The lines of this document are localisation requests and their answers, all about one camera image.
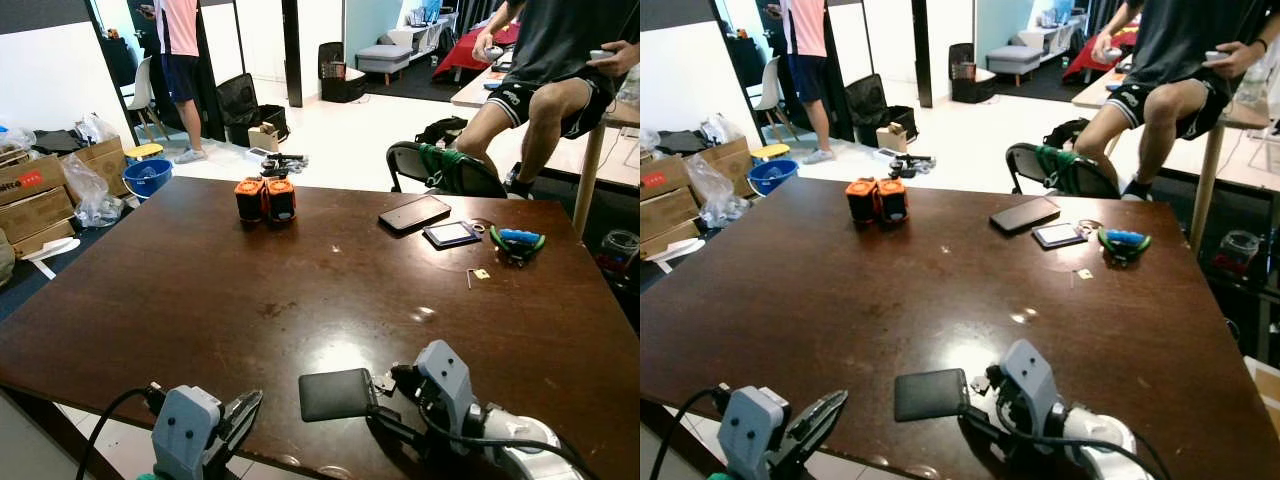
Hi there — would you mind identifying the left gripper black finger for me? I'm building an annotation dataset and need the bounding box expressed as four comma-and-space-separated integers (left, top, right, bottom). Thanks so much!
222, 390, 263, 441
795, 391, 849, 443

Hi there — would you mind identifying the black key pouch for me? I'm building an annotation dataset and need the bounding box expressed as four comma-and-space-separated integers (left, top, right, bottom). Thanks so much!
298, 368, 379, 423
893, 369, 973, 423

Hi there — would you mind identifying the seated person's left hand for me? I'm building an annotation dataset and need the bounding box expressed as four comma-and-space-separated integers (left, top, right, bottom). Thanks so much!
592, 40, 641, 79
1207, 40, 1266, 79

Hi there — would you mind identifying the black smartphone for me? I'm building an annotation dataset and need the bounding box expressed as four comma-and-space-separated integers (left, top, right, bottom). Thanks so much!
989, 196, 1062, 235
378, 195, 453, 234

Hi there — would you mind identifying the white paper piece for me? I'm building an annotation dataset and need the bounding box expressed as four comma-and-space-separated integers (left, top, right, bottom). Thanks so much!
20, 237, 83, 281
645, 238, 706, 276

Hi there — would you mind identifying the black chair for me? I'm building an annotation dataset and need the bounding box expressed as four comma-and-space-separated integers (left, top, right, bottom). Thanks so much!
386, 140, 508, 199
1005, 142, 1123, 199

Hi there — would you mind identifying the green cloth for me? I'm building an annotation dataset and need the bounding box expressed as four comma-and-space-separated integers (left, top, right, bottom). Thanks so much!
418, 143, 471, 191
1035, 145, 1091, 191

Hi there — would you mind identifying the small black gadget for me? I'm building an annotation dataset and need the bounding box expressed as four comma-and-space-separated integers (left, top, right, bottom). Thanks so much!
888, 154, 937, 181
260, 152, 309, 181

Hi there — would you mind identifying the blue plastic basin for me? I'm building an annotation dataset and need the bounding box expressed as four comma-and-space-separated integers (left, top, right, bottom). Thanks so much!
122, 158, 174, 199
747, 158, 799, 197

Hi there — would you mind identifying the clear plastic bag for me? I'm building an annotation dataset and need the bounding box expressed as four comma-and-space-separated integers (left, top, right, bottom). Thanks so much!
686, 153, 746, 229
700, 113, 746, 146
75, 112, 121, 146
62, 152, 126, 229

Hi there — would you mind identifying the flat cardboard box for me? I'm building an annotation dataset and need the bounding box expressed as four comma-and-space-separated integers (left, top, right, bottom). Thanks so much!
640, 187, 701, 246
0, 187, 79, 259

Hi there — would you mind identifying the glass jar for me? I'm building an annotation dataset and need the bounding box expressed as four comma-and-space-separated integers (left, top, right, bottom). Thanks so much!
603, 230, 641, 276
1215, 230, 1263, 281

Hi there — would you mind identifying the black backpack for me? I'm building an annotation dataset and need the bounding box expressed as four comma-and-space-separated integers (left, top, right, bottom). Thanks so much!
1042, 118, 1091, 151
415, 116, 469, 149

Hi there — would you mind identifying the plain cardboard box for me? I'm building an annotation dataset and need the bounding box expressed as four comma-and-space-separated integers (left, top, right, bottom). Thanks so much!
690, 137, 753, 191
62, 135, 129, 196

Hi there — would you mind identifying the light wooden table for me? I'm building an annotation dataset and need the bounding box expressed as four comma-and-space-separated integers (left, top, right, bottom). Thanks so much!
450, 65, 641, 236
1072, 70, 1280, 251

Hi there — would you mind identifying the cardboard box with red label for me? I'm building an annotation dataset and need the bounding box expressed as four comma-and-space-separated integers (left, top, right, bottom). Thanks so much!
640, 155, 691, 201
0, 152, 69, 206

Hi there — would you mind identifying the large black bag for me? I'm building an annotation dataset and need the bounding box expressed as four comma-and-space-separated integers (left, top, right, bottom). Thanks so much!
215, 72, 291, 148
845, 73, 919, 148

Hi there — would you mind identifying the black storage bin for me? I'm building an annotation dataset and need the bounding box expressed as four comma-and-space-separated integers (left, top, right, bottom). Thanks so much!
318, 42, 367, 104
948, 42, 996, 104

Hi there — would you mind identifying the white chair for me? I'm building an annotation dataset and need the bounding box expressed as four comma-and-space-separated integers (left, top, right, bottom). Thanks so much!
125, 55, 171, 141
750, 55, 796, 141

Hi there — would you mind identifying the grey ottoman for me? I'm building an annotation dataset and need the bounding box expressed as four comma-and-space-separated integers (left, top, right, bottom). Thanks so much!
355, 43, 414, 86
986, 44, 1046, 88

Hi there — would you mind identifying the red cloth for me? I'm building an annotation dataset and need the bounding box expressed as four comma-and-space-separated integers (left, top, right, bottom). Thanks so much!
432, 22, 521, 83
1062, 25, 1141, 81

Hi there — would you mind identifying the standing person in pink shirt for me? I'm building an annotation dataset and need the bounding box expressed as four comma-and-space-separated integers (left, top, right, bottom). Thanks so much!
138, 0, 209, 166
765, 0, 836, 166

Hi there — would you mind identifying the white shelf unit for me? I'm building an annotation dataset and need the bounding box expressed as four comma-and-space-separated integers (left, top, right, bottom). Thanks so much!
1020, 5, 1089, 61
390, 5, 461, 61

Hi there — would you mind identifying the seated person in black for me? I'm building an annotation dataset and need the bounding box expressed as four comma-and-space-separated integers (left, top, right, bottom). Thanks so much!
1075, 0, 1280, 201
453, 0, 641, 199

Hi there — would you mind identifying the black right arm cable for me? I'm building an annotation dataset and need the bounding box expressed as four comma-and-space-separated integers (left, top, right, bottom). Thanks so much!
365, 405, 601, 480
960, 405, 1173, 480

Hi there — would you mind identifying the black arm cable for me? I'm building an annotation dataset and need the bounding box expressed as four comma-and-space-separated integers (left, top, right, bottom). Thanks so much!
960, 405, 1173, 480
648, 385, 731, 480
365, 405, 601, 480
75, 383, 166, 480

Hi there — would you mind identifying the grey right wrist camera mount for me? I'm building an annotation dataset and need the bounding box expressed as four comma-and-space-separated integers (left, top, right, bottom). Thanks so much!
413, 340, 483, 433
1000, 339, 1066, 431

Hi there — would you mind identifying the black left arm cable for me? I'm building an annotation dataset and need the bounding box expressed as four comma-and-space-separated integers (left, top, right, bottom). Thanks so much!
648, 385, 731, 480
75, 383, 166, 480

